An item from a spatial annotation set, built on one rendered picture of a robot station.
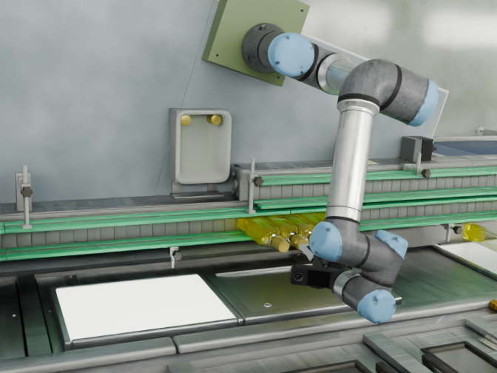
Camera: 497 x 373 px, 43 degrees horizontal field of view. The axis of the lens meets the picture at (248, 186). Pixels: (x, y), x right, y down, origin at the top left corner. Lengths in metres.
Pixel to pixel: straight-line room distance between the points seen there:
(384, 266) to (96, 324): 0.69
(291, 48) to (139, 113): 0.51
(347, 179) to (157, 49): 0.84
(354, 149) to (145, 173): 0.83
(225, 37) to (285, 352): 0.95
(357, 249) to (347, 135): 0.25
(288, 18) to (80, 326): 1.10
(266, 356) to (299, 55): 0.82
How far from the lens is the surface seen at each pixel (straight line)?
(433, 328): 1.77
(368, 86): 1.43
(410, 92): 1.50
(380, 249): 1.39
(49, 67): 1.92
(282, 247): 1.76
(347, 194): 1.35
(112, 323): 1.58
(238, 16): 1.98
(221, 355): 1.49
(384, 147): 2.36
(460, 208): 2.46
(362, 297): 1.42
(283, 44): 1.80
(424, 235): 2.39
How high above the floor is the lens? 2.66
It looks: 64 degrees down
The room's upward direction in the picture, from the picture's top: 121 degrees clockwise
